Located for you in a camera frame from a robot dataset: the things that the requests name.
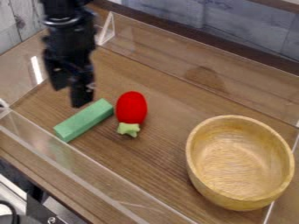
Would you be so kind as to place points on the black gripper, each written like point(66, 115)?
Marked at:
point(70, 43)

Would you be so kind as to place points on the green rectangular block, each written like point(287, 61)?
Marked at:
point(79, 123)

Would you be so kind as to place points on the red plush strawberry toy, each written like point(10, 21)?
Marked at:
point(131, 112)

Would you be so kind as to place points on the black metal table bracket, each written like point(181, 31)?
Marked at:
point(39, 214)

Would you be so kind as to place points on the light wooden bowl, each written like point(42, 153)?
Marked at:
point(241, 163)

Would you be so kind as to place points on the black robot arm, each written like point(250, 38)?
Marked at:
point(65, 8)

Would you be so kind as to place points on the clear acrylic enclosure wall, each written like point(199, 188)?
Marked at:
point(129, 180)

